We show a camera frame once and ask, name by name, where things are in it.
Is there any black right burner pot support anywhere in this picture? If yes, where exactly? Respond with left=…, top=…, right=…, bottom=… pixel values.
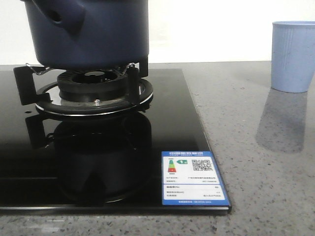
left=13, top=58, right=153, bottom=117

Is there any dark blue pot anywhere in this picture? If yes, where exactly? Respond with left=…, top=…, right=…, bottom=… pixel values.
left=25, top=0, right=149, bottom=70

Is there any blue energy label sticker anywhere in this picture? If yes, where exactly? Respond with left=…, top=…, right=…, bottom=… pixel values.
left=161, top=151, right=231, bottom=209

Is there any black glass gas stove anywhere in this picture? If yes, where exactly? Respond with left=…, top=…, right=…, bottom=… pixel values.
left=0, top=68, right=232, bottom=215

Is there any light blue ribbed cup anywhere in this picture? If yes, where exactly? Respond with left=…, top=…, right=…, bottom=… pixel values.
left=271, top=21, right=315, bottom=93

